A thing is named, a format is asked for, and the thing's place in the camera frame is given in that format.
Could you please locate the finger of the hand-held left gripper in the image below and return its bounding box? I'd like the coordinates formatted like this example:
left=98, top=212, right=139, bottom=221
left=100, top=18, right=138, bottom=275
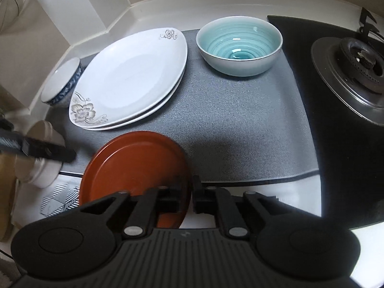
left=0, top=130, right=77, bottom=164

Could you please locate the white printed cloth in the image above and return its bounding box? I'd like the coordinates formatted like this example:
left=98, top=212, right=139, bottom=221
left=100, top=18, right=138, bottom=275
left=12, top=171, right=321, bottom=231

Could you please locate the grey counter mat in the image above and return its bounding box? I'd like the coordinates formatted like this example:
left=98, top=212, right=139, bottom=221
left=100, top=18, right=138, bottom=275
left=45, top=28, right=319, bottom=186

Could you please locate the steel stove burner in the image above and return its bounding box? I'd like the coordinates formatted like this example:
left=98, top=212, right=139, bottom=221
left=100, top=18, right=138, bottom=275
left=310, top=36, right=384, bottom=125

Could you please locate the white bowl blue pattern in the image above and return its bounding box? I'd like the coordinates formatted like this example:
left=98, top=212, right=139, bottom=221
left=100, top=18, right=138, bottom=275
left=40, top=57, right=83, bottom=108

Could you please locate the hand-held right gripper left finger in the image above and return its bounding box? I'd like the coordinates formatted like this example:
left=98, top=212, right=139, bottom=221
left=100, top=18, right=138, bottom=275
left=79, top=175, right=191, bottom=240

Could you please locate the black gas stove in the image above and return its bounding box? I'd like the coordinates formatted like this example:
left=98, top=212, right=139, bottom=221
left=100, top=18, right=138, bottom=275
left=267, top=15, right=384, bottom=231

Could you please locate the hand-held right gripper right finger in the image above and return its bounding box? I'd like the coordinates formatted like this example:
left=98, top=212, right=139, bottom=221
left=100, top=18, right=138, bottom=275
left=192, top=174, right=290, bottom=240

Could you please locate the wooden board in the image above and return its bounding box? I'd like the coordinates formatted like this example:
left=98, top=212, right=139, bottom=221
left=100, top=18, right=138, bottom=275
left=0, top=153, right=19, bottom=242

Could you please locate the white floral plate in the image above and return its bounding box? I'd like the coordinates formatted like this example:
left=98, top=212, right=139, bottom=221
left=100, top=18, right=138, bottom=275
left=69, top=28, right=188, bottom=126
left=80, top=66, right=186, bottom=131

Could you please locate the metal mesh strainer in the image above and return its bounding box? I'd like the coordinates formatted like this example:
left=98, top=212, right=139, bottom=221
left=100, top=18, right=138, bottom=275
left=0, top=0, right=27, bottom=32

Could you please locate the red round plate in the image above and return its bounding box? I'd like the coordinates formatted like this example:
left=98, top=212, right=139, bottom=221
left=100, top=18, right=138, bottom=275
left=79, top=131, right=192, bottom=228

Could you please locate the teal glazed bowl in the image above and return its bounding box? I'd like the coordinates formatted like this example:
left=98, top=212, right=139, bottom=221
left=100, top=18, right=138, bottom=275
left=196, top=17, right=283, bottom=73

